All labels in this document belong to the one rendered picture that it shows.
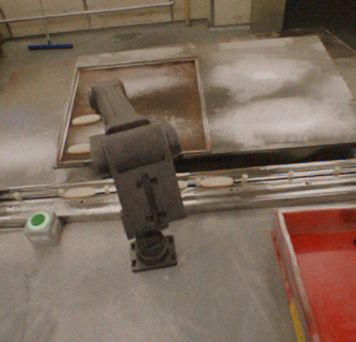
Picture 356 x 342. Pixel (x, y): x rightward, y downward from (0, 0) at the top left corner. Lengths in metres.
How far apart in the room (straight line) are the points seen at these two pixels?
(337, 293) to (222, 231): 0.31
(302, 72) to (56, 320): 1.15
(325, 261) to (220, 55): 0.89
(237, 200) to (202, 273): 0.23
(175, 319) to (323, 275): 0.37
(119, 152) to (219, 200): 0.57
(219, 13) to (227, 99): 3.18
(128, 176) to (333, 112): 0.94
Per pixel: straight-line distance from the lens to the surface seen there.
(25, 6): 4.87
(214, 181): 0.96
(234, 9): 4.33
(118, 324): 0.81
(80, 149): 1.08
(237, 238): 0.88
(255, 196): 0.92
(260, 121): 1.12
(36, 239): 0.94
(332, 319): 0.83
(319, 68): 1.38
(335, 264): 0.89
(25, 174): 1.22
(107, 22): 4.67
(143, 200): 0.39
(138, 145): 0.38
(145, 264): 0.83
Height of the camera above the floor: 1.56
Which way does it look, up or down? 44 degrees down
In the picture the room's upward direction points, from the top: 6 degrees counter-clockwise
